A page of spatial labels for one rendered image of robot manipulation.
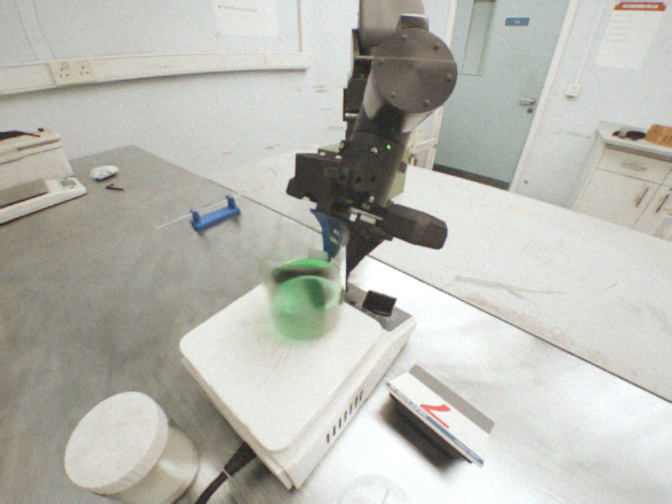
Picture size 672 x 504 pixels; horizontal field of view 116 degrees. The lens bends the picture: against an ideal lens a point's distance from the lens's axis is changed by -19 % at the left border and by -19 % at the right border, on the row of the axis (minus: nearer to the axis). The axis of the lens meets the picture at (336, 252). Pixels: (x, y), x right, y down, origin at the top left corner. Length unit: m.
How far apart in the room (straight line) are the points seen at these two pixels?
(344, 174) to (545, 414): 0.29
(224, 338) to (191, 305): 0.18
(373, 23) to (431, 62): 0.11
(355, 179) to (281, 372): 0.15
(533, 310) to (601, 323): 0.09
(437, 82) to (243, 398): 0.24
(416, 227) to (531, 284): 0.30
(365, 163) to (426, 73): 0.07
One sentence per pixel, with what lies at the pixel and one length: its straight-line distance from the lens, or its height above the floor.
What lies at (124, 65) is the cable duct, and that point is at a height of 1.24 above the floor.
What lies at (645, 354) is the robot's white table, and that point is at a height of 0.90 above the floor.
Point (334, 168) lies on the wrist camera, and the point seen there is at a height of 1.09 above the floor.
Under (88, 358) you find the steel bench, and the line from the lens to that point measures 0.41.
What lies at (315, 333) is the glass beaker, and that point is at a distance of 0.19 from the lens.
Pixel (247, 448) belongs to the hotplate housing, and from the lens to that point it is 0.24.
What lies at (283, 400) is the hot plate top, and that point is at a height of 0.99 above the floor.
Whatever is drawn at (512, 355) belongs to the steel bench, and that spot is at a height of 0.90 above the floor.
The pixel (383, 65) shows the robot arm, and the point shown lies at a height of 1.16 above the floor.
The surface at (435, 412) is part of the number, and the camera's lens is 0.26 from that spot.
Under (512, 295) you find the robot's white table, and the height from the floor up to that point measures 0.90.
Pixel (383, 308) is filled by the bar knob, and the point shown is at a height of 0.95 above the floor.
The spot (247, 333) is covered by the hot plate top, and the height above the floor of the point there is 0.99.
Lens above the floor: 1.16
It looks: 36 degrees down
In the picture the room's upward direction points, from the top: straight up
